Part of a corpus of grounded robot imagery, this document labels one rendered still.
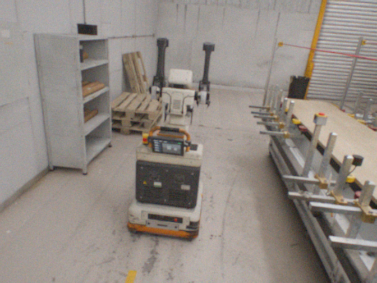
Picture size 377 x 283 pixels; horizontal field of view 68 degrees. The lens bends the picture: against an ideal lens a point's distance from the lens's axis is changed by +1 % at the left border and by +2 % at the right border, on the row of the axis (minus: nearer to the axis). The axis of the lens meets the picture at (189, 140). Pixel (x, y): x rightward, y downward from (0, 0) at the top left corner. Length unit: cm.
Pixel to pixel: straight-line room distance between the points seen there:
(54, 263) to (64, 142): 147
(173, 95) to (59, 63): 136
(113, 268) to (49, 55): 215
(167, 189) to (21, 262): 120
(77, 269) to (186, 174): 107
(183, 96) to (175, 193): 83
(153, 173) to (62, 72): 154
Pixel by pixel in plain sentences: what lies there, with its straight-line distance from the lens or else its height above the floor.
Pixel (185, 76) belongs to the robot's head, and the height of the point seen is 134.
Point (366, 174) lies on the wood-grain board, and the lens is 225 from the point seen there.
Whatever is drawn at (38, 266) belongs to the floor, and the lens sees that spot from 252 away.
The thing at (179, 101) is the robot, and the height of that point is 113.
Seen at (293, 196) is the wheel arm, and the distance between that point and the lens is 179.
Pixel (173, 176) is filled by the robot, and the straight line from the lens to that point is 229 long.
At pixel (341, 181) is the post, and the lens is 186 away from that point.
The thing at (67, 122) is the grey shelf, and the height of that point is 64.
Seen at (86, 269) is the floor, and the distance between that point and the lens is 240.
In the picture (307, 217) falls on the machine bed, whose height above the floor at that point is 17.
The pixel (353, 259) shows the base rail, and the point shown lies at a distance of 175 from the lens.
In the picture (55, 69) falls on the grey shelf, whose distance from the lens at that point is 328.
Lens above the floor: 171
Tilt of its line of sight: 22 degrees down
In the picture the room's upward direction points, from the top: 5 degrees clockwise
